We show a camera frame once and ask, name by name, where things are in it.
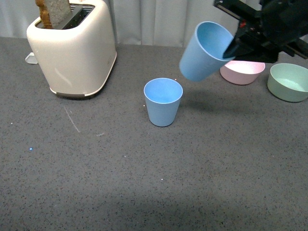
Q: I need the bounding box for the white toaster lever knob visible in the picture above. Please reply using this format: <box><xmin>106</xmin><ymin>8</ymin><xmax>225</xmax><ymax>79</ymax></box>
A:
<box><xmin>25</xmin><ymin>52</ymin><xmax>38</xmax><ymax>64</ymax></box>

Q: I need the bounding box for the pink plastic bowl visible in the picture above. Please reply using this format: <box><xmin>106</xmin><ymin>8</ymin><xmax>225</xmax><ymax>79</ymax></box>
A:
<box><xmin>220</xmin><ymin>61</ymin><xmax>266</xmax><ymax>85</ymax></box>

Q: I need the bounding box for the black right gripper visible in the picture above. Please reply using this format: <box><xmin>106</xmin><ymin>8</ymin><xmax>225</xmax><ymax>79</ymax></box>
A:
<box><xmin>213</xmin><ymin>0</ymin><xmax>308</xmax><ymax>63</ymax></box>

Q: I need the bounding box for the grey pleated curtain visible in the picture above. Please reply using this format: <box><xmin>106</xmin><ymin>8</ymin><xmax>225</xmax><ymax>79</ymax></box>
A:
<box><xmin>0</xmin><ymin>0</ymin><xmax>229</xmax><ymax>49</ymax></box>

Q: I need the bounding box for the cream two-slot toaster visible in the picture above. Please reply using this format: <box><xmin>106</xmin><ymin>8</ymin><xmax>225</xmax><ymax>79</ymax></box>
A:
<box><xmin>26</xmin><ymin>0</ymin><xmax>117</xmax><ymax>98</ymax></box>

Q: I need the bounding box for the green plastic bowl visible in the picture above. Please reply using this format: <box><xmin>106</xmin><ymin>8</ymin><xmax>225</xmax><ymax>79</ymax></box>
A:
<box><xmin>267</xmin><ymin>63</ymin><xmax>308</xmax><ymax>103</ymax></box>

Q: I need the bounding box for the slice of toasted bread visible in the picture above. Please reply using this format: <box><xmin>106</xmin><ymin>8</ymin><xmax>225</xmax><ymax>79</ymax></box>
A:
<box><xmin>35</xmin><ymin>0</ymin><xmax>71</xmax><ymax>29</ymax></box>

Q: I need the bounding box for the blue plastic cup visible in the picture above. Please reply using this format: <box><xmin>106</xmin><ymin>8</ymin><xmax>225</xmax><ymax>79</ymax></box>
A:
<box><xmin>143</xmin><ymin>78</ymin><xmax>183</xmax><ymax>127</ymax></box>
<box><xmin>179</xmin><ymin>21</ymin><xmax>234</xmax><ymax>81</ymax></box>

